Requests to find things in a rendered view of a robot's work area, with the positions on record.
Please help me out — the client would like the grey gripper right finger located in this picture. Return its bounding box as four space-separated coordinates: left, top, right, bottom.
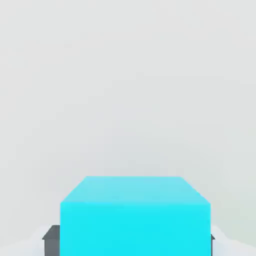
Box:
210 224 256 256

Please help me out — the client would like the small cyan cube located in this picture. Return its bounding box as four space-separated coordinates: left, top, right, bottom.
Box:
59 175 212 256

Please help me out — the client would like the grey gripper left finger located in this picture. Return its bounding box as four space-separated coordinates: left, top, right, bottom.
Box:
0 224 61 256

